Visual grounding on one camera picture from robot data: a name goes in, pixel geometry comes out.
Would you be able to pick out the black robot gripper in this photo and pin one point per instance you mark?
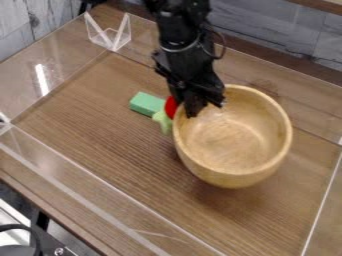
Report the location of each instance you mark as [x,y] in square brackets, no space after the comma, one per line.
[185,64]

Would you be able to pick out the red plush strawberry fruit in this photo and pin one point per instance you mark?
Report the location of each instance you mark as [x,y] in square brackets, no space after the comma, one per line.
[163,117]

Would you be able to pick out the light wooden bowl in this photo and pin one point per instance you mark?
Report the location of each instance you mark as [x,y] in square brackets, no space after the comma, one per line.
[232,146]

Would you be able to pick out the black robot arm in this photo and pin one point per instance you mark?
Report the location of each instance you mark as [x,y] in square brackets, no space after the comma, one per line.
[180,19]

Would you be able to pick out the green rectangular foam block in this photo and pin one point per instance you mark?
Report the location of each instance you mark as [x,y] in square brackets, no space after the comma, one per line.
[145,104]

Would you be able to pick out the clear acrylic corner bracket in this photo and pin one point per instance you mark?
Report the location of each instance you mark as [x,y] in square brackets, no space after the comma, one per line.
[108,38]

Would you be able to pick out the clear acrylic enclosure wall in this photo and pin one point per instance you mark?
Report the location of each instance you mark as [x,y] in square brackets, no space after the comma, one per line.
[99,169]

